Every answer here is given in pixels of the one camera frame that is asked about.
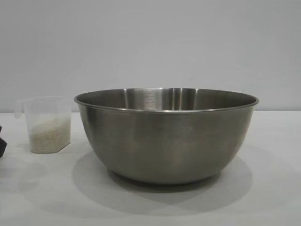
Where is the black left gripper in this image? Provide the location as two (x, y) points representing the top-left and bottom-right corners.
(0, 125), (7, 152)

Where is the white uncooked rice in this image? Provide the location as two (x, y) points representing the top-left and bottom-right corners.
(30, 117), (71, 153)

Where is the clear plastic measuring cup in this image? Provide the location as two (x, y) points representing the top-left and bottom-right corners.
(14, 96), (71, 154)

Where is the stainless steel mixing bowl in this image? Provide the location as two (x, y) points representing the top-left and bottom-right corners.
(73, 87), (260, 185)

